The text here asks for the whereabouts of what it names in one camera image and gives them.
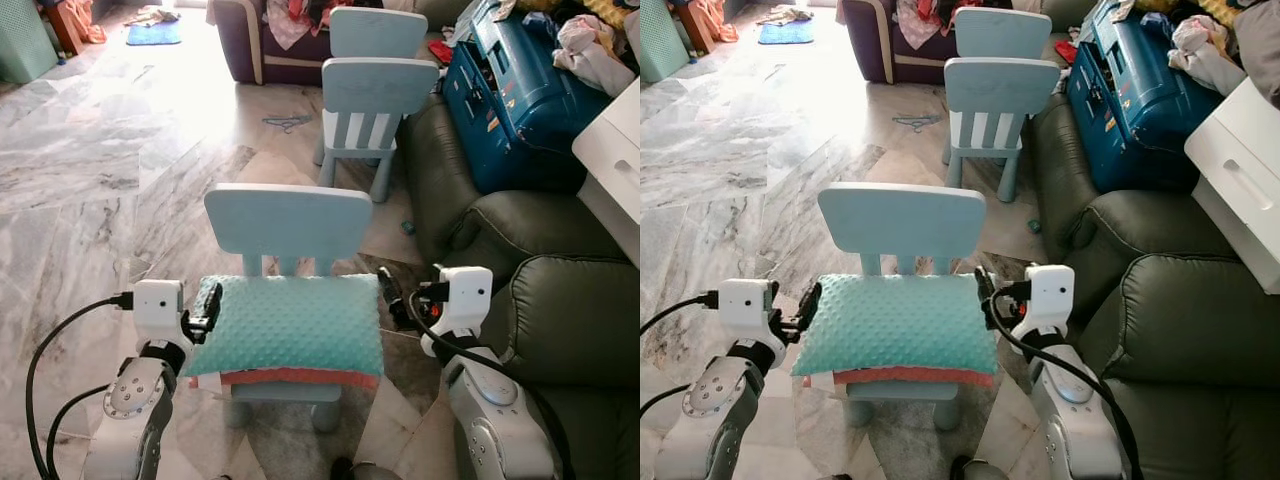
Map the blue floor mat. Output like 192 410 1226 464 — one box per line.
758 20 815 46
126 20 183 47

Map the light blue slatted child chair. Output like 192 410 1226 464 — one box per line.
942 57 1062 205
316 57 440 205

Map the pink white clothes pile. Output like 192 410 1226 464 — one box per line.
1168 15 1247 97
553 15 638 98

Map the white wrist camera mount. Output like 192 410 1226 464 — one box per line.
436 266 494 341
1024 264 1077 337
132 280 188 351
718 280 774 347

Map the blue hard suitcase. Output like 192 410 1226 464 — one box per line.
441 0 613 195
1065 0 1227 194

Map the grey robot right leg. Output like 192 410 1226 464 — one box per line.
330 458 401 480
950 456 1011 480

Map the mint green box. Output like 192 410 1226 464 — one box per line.
0 0 59 85
640 0 691 84

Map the teal dotted pillow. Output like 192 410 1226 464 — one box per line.
790 273 999 390
185 275 386 390

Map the orange cloth bundle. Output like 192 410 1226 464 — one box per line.
672 0 739 56
40 0 106 56

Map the yellow patterned cloth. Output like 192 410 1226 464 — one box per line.
1135 0 1241 26
520 0 629 29

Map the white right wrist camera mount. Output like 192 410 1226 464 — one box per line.
436 266 494 341
1024 264 1077 337

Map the grey-green leather armchair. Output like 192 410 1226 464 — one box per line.
1030 93 1233 291
397 93 626 267

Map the pink red clothes heap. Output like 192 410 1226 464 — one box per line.
265 0 336 51
895 0 961 51

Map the grey cushion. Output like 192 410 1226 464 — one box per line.
1235 0 1280 107

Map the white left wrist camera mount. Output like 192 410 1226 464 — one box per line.
132 280 188 351
718 280 774 347

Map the white drawer cabinet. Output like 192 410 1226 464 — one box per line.
1184 78 1280 296
572 78 641 267

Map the purple sofa with beige trim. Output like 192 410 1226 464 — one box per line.
838 0 961 86
207 0 336 86

